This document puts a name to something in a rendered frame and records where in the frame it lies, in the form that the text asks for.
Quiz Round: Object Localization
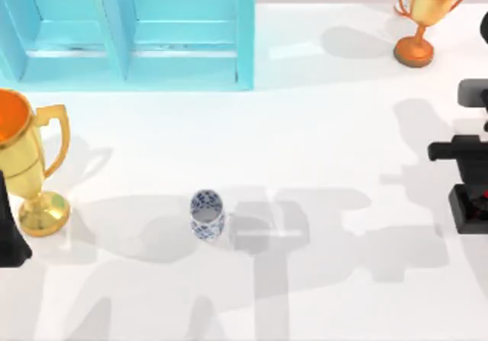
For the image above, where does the small gold trophy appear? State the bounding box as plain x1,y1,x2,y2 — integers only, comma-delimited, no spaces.
393,0,471,68

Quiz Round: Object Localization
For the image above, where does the large gold trophy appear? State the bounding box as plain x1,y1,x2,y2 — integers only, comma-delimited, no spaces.
0,88,72,239

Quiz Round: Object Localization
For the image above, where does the light blue rack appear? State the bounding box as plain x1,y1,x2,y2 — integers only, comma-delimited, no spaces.
0,0,256,92

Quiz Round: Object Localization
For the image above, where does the grey rounded box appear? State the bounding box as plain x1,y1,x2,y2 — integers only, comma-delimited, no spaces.
457,78,488,110

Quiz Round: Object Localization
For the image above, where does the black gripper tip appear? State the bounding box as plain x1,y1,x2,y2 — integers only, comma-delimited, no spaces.
0,170,34,269

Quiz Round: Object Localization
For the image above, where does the blue and white cup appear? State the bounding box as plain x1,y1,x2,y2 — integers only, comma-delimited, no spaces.
189,188,226,242

